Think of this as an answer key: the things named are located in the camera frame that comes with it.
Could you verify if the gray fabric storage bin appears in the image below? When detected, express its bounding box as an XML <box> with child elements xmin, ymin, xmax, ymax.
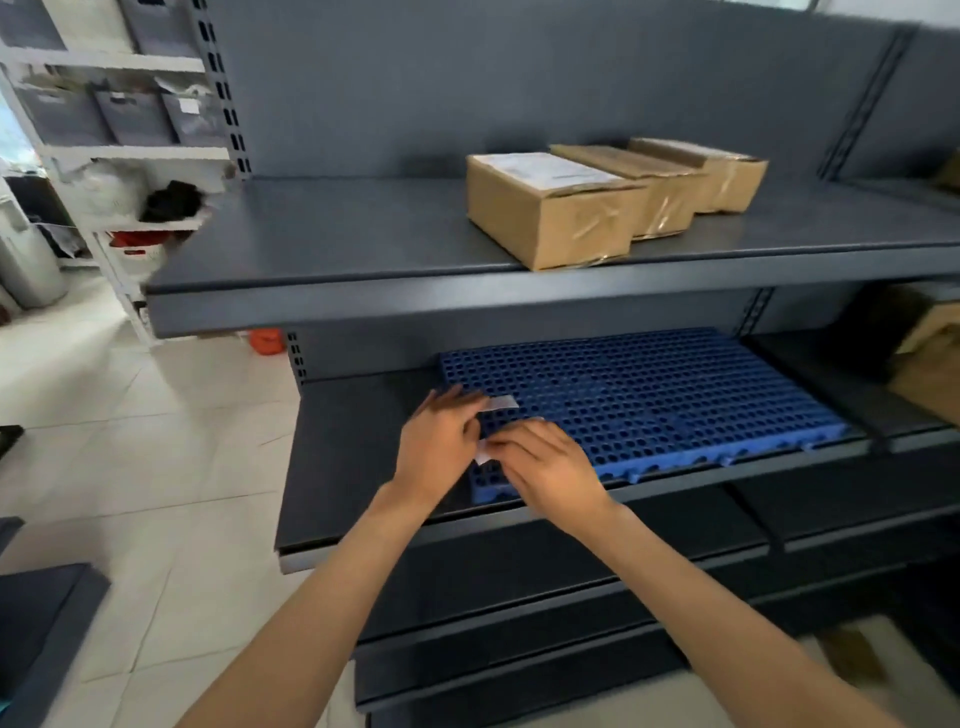
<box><xmin>0</xmin><ymin>0</ymin><xmax>67</xmax><ymax>52</ymax></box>
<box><xmin>13</xmin><ymin>81</ymin><xmax>115</xmax><ymax>148</ymax></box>
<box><xmin>118</xmin><ymin>0</ymin><xmax>202</xmax><ymax>60</ymax></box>
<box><xmin>94</xmin><ymin>90</ymin><xmax>178</xmax><ymax>148</ymax></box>
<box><xmin>160</xmin><ymin>88</ymin><xmax>228</xmax><ymax>149</ymax></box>

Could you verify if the cardboard box with white label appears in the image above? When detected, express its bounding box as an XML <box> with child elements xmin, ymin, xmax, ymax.
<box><xmin>465</xmin><ymin>152</ymin><xmax>651</xmax><ymax>273</ymax></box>

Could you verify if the blue perforated plastic mat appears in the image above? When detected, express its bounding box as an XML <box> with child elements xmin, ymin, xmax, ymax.
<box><xmin>438</xmin><ymin>327</ymin><xmax>853</xmax><ymax>506</ymax></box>

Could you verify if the white plastic bag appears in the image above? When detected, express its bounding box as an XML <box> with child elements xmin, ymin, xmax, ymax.
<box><xmin>69</xmin><ymin>159</ymin><xmax>149</xmax><ymax>228</ymax></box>

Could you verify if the black crumpled bag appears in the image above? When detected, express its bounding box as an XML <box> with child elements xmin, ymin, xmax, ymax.
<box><xmin>140</xmin><ymin>179</ymin><xmax>209</xmax><ymax>225</ymax></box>

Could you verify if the white metal storage rack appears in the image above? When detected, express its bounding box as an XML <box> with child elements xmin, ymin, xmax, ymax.
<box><xmin>0</xmin><ymin>0</ymin><xmax>237</xmax><ymax>348</ymax></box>

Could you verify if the white paper label strip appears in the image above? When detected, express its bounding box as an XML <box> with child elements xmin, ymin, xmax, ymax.
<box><xmin>474</xmin><ymin>395</ymin><xmax>520</xmax><ymax>467</ymax></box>

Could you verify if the person's right hand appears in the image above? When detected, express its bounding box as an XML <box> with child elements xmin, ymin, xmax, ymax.
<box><xmin>483</xmin><ymin>419</ymin><xmax>621</xmax><ymax>538</ymax></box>

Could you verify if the gray cylindrical bin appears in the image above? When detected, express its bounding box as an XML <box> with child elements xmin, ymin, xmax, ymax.
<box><xmin>0</xmin><ymin>176</ymin><xmax>70</xmax><ymax>310</ymax></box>

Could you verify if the dark gray metal shelving unit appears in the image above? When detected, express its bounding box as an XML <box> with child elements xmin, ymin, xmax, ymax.
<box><xmin>144</xmin><ymin>0</ymin><xmax>960</xmax><ymax>728</ymax></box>

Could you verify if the person's right forearm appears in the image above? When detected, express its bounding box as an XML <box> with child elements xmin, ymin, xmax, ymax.
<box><xmin>577</xmin><ymin>506</ymin><xmax>905</xmax><ymax>728</ymax></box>

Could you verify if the red box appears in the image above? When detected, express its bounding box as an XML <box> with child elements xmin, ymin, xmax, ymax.
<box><xmin>107</xmin><ymin>230</ymin><xmax>180</xmax><ymax>262</ymax></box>

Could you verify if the loose dark gray shelf board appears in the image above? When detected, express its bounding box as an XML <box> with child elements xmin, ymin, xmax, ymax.
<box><xmin>0</xmin><ymin>562</ymin><xmax>111</xmax><ymax>728</ymax></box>

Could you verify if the person's left forearm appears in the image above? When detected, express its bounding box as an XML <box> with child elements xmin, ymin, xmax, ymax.
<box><xmin>177</xmin><ymin>483</ymin><xmax>440</xmax><ymax>728</ymax></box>

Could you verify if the taped brown cardboard box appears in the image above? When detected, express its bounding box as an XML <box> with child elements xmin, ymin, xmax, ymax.
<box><xmin>549</xmin><ymin>143</ymin><xmax>711</xmax><ymax>242</ymax></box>
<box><xmin>628</xmin><ymin>136</ymin><xmax>771</xmax><ymax>216</ymax></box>

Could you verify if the person's left hand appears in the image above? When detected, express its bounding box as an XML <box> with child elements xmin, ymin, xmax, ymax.
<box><xmin>390</xmin><ymin>384</ymin><xmax>493</xmax><ymax>513</ymax></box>

